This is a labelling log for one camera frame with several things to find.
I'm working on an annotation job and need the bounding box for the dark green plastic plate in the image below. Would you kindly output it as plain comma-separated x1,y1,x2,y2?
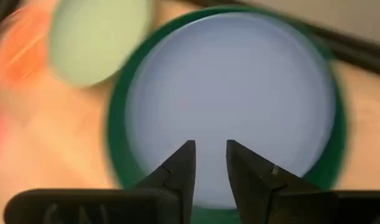
106,4,348,224

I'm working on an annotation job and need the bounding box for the blue plastic plate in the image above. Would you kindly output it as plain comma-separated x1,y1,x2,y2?
125,11,337,210

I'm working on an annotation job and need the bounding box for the small translucent orange plate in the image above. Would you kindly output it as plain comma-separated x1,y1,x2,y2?
0,5,55,85

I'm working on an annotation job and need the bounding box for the mint green plastic plate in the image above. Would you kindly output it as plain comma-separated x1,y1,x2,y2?
49,0,155,88

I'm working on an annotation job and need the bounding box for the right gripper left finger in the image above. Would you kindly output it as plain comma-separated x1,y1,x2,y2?
134,139,197,224

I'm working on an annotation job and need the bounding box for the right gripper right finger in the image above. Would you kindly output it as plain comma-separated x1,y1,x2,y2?
225,139,322,224

